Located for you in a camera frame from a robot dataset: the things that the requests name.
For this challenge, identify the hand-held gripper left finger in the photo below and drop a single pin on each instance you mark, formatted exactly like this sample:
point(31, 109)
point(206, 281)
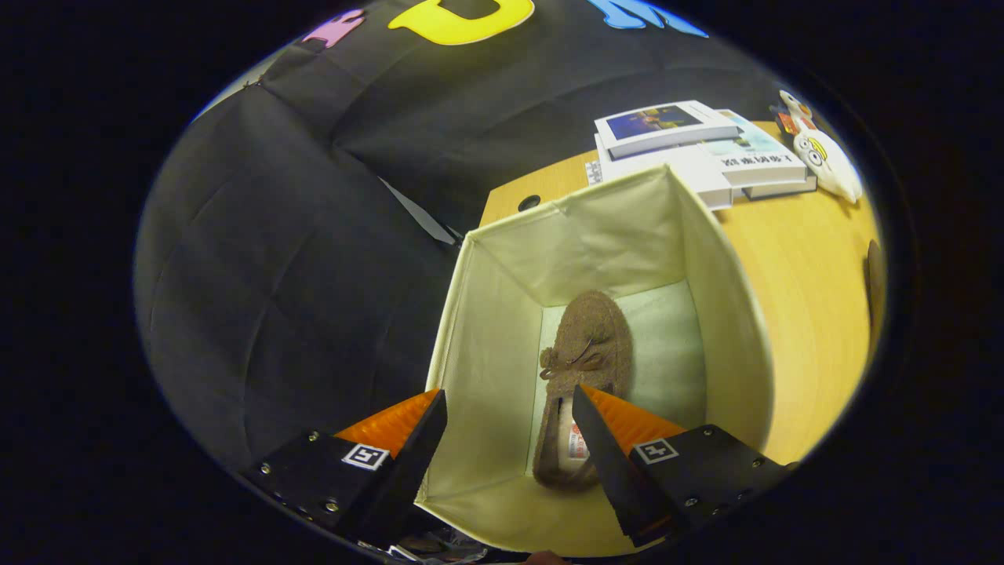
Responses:
point(400, 479)

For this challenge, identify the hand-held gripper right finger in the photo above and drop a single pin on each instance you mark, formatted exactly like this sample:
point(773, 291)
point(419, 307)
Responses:
point(608, 471)

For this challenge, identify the brown fuzzy shoe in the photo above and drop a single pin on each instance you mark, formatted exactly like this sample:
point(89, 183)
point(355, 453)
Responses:
point(596, 337)
point(875, 282)

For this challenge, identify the green fabric storage box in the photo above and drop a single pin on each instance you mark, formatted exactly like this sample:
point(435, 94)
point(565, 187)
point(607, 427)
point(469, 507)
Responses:
point(486, 353)

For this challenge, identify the white cover book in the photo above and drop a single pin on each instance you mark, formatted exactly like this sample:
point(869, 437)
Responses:
point(690, 176)

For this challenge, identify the black cover book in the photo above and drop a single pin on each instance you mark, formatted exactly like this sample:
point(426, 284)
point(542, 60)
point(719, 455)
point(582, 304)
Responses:
point(784, 191)

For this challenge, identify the small dark blue cover book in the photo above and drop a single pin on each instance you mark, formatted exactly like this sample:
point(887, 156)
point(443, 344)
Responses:
point(655, 125)

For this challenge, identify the white seal plush toy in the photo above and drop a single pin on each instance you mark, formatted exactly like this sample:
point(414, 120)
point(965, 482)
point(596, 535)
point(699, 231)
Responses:
point(831, 165)

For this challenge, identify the penguin plush toy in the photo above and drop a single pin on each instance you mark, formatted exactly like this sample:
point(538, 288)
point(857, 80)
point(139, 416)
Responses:
point(791, 110)

